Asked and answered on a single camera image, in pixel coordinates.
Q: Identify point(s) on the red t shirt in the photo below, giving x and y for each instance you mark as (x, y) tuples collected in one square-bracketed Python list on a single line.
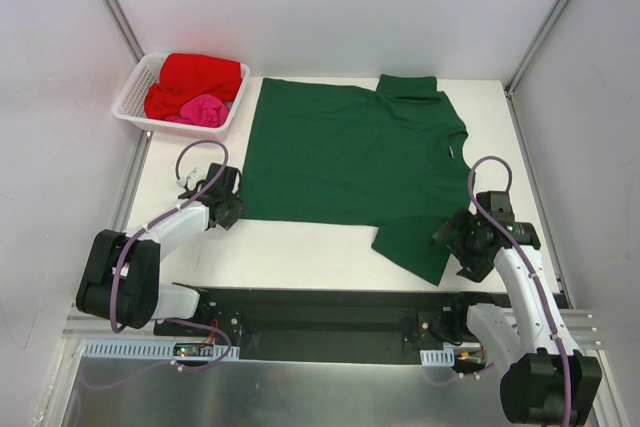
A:
[(185, 76)]

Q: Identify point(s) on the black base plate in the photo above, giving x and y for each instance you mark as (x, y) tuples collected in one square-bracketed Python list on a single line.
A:
[(362, 327)]

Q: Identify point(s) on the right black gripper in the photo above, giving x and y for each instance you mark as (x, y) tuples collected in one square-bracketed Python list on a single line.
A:
[(461, 253)]

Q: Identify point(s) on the left aluminium frame post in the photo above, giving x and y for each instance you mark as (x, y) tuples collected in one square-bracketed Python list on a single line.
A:
[(112, 7)]

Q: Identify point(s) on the white cable duct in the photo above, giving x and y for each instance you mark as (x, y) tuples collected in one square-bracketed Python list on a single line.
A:
[(158, 350), (438, 358)]

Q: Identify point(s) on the left white cable duct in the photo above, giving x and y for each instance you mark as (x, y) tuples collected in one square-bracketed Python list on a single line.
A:
[(158, 350)]

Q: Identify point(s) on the pink t shirt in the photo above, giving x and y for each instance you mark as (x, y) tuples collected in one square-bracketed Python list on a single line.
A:
[(203, 111)]

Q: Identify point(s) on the aluminium front rail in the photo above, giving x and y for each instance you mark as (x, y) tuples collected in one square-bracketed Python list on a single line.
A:
[(583, 328)]

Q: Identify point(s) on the right white cable duct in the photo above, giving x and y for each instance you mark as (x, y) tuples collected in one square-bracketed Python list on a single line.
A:
[(438, 358)]

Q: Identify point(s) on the white plastic basket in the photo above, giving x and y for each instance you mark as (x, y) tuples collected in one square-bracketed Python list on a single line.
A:
[(129, 105)]

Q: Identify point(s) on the aluminium frame post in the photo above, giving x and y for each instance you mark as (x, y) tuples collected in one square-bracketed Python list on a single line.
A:
[(542, 35), (112, 7)]

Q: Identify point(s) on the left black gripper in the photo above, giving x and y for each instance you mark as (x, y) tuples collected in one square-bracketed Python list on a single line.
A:
[(228, 209)]

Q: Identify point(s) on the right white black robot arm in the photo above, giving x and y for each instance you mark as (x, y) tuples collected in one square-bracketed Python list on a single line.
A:
[(545, 379)]

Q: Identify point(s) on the right aluminium frame post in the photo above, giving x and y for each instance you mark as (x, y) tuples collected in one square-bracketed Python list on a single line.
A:
[(542, 35)]

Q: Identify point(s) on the green t shirt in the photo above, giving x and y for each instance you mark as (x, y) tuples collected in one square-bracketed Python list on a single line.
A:
[(389, 157)]

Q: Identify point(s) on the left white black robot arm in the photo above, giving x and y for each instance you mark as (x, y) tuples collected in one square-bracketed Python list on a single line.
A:
[(121, 280)]

